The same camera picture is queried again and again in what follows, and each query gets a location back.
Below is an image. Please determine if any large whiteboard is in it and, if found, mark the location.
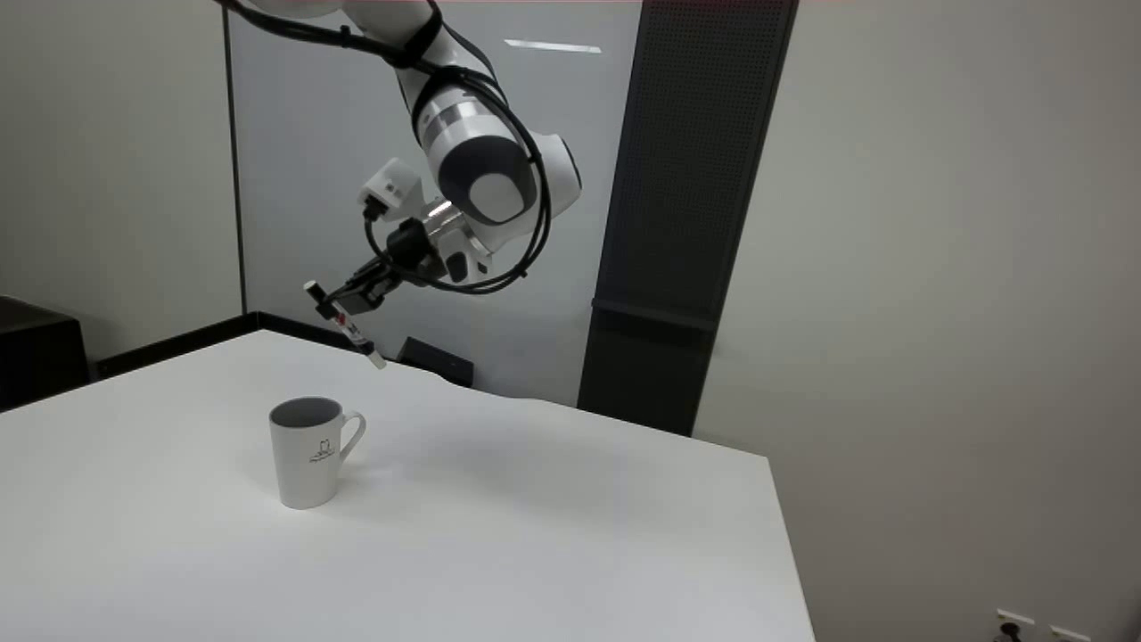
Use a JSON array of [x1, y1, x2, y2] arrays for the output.
[[221, 0, 646, 409]]

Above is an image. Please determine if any dark vertical wall panel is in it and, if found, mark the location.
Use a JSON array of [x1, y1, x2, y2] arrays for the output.
[[576, 0, 804, 439]]

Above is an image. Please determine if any white ceramic mug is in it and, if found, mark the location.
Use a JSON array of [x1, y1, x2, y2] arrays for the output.
[[269, 392, 372, 514]]

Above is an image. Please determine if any black cable strap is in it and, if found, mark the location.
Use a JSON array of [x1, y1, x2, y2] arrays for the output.
[[376, 2, 451, 80]]

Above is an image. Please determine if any Franka gripper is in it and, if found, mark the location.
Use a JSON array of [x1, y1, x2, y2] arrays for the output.
[[315, 153, 453, 325]]

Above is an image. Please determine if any black cabinet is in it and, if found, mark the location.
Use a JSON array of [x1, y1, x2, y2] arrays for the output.
[[0, 292, 92, 419]]

